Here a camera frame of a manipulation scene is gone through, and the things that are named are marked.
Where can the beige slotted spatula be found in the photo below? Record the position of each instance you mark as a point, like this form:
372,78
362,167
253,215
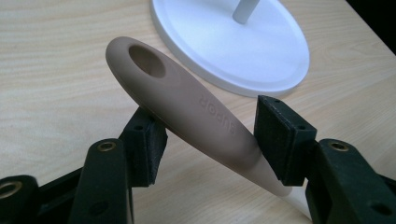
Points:
186,109

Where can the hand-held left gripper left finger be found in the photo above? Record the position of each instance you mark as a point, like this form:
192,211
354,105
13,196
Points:
144,155

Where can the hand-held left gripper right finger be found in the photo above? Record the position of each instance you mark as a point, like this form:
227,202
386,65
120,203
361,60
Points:
285,146

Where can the white utensil stand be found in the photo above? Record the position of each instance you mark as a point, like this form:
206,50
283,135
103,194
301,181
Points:
249,56

